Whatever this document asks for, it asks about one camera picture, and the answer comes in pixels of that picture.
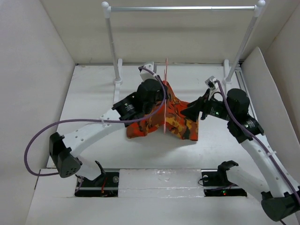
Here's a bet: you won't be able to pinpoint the pink wire hanger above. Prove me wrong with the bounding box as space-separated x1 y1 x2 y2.
163 58 168 134

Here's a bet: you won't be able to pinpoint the white foam board panel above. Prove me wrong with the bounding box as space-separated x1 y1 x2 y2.
241 47 300 181

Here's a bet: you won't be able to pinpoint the aluminium side rail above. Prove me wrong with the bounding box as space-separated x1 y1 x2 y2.
234 67 257 118

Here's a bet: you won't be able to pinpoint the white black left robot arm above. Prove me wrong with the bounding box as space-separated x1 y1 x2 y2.
49 62 167 186

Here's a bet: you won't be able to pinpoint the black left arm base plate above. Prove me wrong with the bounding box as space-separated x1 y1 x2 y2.
75 170 120 197

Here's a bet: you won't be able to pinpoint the white metal clothes rack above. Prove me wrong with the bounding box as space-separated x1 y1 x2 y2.
100 0 266 103

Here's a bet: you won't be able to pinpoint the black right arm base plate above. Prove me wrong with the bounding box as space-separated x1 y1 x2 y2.
198 169 248 197

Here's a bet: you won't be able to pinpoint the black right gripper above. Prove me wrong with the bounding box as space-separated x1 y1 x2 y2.
180 87 235 121

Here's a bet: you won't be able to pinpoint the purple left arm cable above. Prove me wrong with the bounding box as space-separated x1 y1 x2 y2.
23 67 167 190

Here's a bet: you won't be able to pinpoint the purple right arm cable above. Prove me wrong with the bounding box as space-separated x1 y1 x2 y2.
212 79 300 197

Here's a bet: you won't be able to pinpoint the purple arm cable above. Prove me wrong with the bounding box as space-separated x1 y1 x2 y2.
23 67 167 190
212 79 300 197

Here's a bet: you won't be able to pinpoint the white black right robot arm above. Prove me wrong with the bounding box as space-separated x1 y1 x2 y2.
182 76 300 222

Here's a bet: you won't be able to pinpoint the orange camouflage trousers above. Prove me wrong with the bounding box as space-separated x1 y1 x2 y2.
126 81 200 141

